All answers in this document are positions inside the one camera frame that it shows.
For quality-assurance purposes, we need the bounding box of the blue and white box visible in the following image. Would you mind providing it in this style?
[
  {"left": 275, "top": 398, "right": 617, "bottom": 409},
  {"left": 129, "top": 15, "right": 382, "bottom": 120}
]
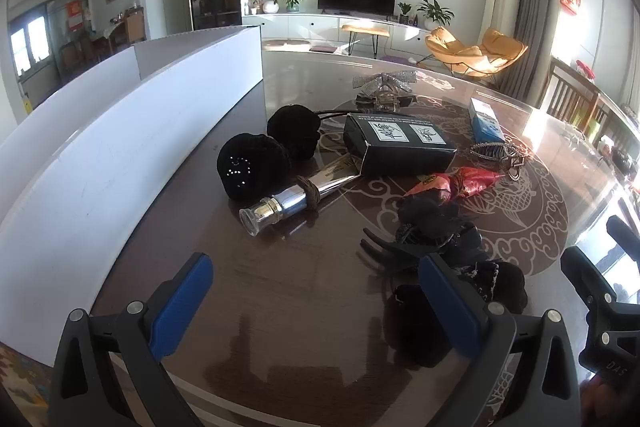
[{"left": 468, "top": 97, "right": 506, "bottom": 144}]

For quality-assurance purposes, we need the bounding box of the patterned wooden desktop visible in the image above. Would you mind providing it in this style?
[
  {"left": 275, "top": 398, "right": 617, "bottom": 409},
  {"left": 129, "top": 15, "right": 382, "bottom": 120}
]
[{"left": 90, "top": 41, "right": 640, "bottom": 427}]

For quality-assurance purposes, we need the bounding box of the large leafy potted plant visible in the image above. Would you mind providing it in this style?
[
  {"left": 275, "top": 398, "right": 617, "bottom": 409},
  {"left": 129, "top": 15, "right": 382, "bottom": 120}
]
[{"left": 416, "top": 0, "right": 455, "bottom": 30}]

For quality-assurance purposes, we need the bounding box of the black box with white labels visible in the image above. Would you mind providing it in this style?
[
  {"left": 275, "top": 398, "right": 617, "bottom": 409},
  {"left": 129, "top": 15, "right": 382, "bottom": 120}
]
[{"left": 342, "top": 112, "right": 458, "bottom": 178}]

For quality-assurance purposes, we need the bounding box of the black beaded scrunchie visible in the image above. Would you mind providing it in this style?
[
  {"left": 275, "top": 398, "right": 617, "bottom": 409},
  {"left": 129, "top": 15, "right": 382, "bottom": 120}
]
[{"left": 452, "top": 259, "right": 529, "bottom": 314}]

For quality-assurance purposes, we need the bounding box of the grey curtain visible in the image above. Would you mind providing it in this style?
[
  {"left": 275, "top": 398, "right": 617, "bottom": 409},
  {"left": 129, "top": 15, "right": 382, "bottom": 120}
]
[{"left": 495, "top": 0, "right": 551, "bottom": 108}]

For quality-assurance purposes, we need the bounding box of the orange-red snack packet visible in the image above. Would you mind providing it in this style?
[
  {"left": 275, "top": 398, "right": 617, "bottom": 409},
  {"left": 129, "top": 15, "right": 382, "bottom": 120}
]
[{"left": 402, "top": 173, "right": 455, "bottom": 204}]

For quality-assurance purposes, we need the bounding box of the white partition board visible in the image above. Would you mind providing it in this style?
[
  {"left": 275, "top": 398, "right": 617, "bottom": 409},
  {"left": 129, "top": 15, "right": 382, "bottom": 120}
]
[{"left": 0, "top": 25, "right": 264, "bottom": 368}]

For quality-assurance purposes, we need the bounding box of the metal hair claw clip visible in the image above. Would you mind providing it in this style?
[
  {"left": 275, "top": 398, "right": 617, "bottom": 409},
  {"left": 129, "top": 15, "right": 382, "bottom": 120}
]
[{"left": 469, "top": 141, "right": 526, "bottom": 181}]

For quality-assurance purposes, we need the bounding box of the black feathered hair claw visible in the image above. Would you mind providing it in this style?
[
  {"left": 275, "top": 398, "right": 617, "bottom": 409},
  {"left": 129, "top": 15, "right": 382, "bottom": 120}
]
[{"left": 359, "top": 197, "right": 483, "bottom": 280}]

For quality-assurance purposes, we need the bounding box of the floral cloth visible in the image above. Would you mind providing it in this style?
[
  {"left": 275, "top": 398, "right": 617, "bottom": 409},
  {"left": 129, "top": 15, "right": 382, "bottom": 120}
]
[{"left": 0, "top": 342, "right": 53, "bottom": 427}]

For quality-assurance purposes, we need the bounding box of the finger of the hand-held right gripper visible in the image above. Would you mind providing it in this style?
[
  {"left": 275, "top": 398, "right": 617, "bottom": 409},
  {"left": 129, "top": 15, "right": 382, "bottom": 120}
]
[
  {"left": 560, "top": 246, "right": 621, "bottom": 308},
  {"left": 606, "top": 216, "right": 640, "bottom": 258}
]

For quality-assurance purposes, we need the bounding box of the wooden bench with metal legs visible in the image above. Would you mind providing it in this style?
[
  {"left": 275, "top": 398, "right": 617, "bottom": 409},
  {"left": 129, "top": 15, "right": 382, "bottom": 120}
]
[{"left": 340, "top": 23, "right": 391, "bottom": 58}]

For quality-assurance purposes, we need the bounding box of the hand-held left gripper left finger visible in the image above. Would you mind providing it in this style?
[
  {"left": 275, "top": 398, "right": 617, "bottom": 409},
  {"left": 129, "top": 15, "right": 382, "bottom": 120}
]
[{"left": 47, "top": 252, "right": 215, "bottom": 427}]

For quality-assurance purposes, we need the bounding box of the silver bow hair clip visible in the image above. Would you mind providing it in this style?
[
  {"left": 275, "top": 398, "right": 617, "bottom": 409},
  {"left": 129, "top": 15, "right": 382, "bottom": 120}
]
[{"left": 351, "top": 69, "right": 418, "bottom": 114}]

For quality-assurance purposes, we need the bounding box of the silver cosmetic tube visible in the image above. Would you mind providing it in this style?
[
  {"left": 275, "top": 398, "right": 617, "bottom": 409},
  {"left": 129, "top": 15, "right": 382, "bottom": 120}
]
[{"left": 239, "top": 157, "right": 363, "bottom": 238}]

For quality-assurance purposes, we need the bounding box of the brown hair tie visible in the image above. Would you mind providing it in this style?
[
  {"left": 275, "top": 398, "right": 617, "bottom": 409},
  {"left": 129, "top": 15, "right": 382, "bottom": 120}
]
[{"left": 292, "top": 176, "right": 322, "bottom": 211}]

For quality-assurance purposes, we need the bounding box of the black velvet scrunchie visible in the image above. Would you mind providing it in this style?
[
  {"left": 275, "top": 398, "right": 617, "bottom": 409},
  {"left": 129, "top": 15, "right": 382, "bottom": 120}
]
[{"left": 382, "top": 284, "right": 455, "bottom": 369}]

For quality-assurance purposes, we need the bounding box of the white television cabinet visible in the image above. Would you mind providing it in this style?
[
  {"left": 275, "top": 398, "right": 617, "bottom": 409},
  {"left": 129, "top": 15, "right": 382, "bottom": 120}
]
[{"left": 242, "top": 13, "right": 436, "bottom": 58}]

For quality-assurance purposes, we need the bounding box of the orange lounge chair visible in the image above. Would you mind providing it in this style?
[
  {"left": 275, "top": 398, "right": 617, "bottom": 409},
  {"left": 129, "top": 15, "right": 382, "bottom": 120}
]
[
  {"left": 467, "top": 28, "right": 529, "bottom": 80},
  {"left": 425, "top": 27, "right": 485, "bottom": 72}
]

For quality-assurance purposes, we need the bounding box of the brown wooden chair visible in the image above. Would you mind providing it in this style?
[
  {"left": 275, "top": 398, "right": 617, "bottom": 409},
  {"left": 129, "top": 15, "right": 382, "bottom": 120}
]
[
  {"left": 585, "top": 102, "right": 623, "bottom": 150},
  {"left": 542, "top": 57, "right": 601, "bottom": 122}
]

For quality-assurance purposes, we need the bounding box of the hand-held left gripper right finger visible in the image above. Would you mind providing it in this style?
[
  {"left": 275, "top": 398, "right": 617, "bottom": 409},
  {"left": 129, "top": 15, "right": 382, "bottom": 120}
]
[{"left": 418, "top": 253, "right": 583, "bottom": 427}]

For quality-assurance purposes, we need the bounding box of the shiny red snack packet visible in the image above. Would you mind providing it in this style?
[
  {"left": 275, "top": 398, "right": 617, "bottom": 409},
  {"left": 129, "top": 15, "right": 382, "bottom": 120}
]
[{"left": 449, "top": 167, "right": 503, "bottom": 198}]

